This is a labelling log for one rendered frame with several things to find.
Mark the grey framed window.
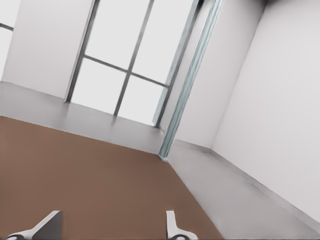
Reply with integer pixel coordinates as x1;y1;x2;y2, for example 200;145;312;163
64;0;204;127

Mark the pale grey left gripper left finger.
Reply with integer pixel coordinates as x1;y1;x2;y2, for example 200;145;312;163
4;210;63;240

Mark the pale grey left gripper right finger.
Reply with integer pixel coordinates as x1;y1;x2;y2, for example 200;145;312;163
166;210;199;240

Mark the silver frame post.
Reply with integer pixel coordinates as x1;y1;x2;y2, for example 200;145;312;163
158;0;224;162

